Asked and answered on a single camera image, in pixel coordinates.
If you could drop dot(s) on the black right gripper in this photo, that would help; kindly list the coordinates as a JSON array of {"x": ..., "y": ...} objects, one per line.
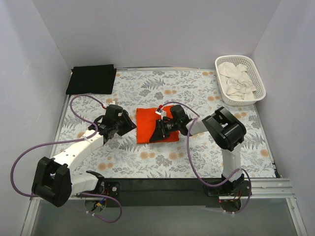
[{"x": 162, "y": 129}]

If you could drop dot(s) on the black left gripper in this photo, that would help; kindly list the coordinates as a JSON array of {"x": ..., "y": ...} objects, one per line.
[{"x": 122, "y": 123}]

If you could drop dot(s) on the orange t-shirt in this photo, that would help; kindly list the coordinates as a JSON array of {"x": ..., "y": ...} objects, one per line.
[{"x": 146, "y": 123}]

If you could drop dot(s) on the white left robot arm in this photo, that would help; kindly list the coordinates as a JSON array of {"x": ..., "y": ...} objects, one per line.
[{"x": 69, "y": 162}]

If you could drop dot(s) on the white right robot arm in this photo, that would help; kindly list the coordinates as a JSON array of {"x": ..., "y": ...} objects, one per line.
[{"x": 225, "y": 129}]

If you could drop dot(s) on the floral patterned table mat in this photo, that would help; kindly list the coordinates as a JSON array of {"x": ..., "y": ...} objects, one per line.
[{"x": 122, "y": 156}]

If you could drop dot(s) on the folded black t-shirt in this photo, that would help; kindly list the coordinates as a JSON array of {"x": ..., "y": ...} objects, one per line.
[{"x": 98, "y": 79}]

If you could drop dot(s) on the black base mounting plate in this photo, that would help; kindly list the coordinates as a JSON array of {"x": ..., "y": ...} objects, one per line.
[{"x": 156, "y": 192}]

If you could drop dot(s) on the crumpled white t-shirt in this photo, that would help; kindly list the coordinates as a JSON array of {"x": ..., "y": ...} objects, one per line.
[{"x": 236, "y": 83}]

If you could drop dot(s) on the white perforated plastic basket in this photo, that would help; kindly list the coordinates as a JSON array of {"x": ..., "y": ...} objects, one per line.
[{"x": 253, "y": 73}]

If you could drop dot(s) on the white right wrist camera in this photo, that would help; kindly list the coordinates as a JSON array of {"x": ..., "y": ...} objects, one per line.
[{"x": 160, "y": 112}]

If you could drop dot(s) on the aluminium table frame rail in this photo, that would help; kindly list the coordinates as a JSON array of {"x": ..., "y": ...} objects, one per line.
[{"x": 260, "y": 188}]

